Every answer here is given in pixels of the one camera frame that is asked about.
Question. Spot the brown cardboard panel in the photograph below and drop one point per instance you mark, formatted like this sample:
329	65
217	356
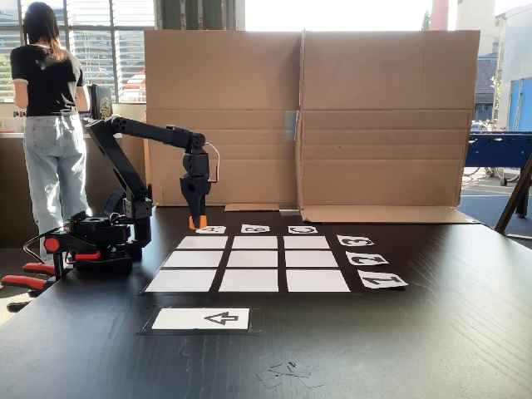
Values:
241	83
386	124

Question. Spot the paper sheet letter B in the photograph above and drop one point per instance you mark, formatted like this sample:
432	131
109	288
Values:
255	229

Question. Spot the paper sheet number 2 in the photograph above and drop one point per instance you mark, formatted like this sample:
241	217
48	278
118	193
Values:
366	258

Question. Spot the grey duct tape strip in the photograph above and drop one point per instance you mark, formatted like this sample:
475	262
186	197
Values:
292	124
289	210

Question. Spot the person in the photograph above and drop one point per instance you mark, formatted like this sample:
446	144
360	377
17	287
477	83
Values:
45	83

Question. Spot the clear tape scraps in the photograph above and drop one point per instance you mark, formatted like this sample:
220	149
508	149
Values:
287	372

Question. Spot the black mini fridge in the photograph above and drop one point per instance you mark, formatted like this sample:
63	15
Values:
103	101

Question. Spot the round orange token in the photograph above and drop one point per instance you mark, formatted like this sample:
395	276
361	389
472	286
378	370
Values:
202	222

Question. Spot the red black clamp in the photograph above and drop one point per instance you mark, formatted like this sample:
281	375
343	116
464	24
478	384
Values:
52	244

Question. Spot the white arrow paper sheet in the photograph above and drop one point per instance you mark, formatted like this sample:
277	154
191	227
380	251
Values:
187	319

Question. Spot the blue foosball table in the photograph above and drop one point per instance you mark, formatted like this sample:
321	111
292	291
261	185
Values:
498	149

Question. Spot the paper sheet letter A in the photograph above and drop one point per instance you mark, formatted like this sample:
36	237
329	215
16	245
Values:
214	230

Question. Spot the white nine-square grid sheet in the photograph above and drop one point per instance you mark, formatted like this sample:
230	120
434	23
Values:
253	258

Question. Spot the paper sheet letter C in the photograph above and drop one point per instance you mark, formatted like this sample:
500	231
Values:
302	230

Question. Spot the dark wooden easel leg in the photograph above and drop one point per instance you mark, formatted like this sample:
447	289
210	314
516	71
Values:
515	199

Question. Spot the paper sheet number 3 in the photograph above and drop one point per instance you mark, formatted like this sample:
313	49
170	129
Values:
355	240

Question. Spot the paper sheet number 1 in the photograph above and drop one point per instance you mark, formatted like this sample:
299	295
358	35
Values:
382	279

